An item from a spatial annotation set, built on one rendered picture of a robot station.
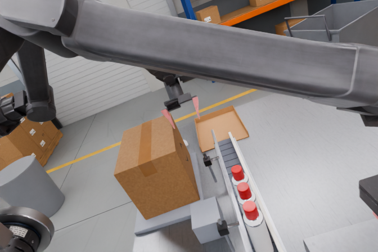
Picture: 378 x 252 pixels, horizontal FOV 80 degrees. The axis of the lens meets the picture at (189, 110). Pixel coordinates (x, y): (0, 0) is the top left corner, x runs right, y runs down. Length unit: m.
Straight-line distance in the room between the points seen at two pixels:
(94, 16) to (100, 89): 4.68
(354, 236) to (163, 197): 0.61
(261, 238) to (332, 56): 0.53
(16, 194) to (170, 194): 2.17
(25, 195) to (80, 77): 2.67
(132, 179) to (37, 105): 0.39
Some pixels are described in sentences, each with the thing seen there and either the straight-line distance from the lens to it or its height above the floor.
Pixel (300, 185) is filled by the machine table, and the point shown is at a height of 0.83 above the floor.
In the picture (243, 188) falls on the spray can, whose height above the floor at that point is 1.08.
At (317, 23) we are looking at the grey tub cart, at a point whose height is 0.68.
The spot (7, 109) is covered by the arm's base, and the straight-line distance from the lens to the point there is 0.86.
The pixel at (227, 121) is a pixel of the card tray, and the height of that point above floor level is 0.83.
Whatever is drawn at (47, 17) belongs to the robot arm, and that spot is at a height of 1.60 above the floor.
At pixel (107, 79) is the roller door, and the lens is 4.83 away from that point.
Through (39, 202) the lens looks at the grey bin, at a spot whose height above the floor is 0.24.
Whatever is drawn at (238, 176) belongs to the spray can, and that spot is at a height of 1.07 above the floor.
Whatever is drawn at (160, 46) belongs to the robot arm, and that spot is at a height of 1.54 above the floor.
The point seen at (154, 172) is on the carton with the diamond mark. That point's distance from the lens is 0.86.
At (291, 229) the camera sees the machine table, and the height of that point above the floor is 0.83.
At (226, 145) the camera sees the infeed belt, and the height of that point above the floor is 0.88.
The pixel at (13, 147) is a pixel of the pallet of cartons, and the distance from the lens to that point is 4.02.
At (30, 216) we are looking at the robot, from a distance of 0.86.
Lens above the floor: 1.58
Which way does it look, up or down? 27 degrees down
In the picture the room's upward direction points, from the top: 22 degrees counter-clockwise
